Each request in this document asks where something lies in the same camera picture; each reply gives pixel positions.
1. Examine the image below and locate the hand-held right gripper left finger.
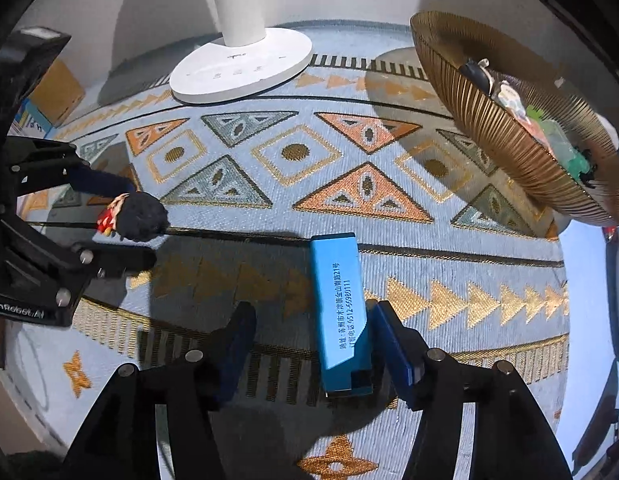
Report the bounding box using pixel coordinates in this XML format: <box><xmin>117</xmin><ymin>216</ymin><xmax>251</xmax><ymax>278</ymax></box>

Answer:
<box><xmin>59</xmin><ymin>301</ymin><xmax>257</xmax><ymax>480</ymax></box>

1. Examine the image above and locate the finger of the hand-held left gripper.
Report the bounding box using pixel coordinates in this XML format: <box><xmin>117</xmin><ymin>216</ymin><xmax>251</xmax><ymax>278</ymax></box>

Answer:
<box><xmin>73</xmin><ymin>244</ymin><xmax>157</xmax><ymax>281</ymax></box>
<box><xmin>64</xmin><ymin>164</ymin><xmax>142</xmax><ymax>197</ymax></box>

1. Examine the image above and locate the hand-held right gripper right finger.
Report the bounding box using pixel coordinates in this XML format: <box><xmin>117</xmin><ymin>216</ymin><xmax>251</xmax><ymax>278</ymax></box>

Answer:
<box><xmin>365</xmin><ymin>300</ymin><xmax>573</xmax><ymax>480</ymax></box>

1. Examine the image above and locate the black-haired small figurine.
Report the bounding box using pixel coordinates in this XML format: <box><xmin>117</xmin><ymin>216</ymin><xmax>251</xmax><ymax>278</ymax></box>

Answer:
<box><xmin>96</xmin><ymin>191</ymin><xmax>170</xmax><ymax>241</ymax></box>

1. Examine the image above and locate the blue rectangular box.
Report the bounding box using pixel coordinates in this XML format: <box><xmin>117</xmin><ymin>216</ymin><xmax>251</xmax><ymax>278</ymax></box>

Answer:
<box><xmin>309</xmin><ymin>233</ymin><xmax>374</xmax><ymax>397</ymax></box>

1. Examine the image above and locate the amber ribbed glass bowl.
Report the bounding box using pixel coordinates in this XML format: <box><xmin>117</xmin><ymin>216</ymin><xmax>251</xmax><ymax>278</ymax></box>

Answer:
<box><xmin>410</xmin><ymin>10</ymin><xmax>619</xmax><ymax>227</ymax></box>

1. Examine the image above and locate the colourful printed box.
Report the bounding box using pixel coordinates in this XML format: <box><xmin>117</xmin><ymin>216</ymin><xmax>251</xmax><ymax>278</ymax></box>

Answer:
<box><xmin>8</xmin><ymin>99</ymin><xmax>55</xmax><ymax>139</ymax></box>

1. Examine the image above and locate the brown cardboard box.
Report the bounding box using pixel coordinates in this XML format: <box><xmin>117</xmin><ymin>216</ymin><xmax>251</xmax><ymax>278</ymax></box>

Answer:
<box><xmin>26</xmin><ymin>57</ymin><xmax>86</xmax><ymax>127</ymax></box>

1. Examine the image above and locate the patterned blue tablecloth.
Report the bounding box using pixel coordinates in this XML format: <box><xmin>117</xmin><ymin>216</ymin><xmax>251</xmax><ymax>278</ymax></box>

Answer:
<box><xmin>4</xmin><ymin>20</ymin><xmax>619</xmax><ymax>480</ymax></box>

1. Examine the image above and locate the white small item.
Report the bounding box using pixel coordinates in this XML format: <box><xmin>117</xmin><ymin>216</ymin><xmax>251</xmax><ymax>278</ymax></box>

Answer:
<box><xmin>493</xmin><ymin>81</ymin><xmax>526</xmax><ymax>117</ymax></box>

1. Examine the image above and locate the black small item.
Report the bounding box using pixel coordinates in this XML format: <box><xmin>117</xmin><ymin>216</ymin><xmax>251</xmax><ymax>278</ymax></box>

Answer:
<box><xmin>461</xmin><ymin>59</ymin><xmax>494</xmax><ymax>94</ymax></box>

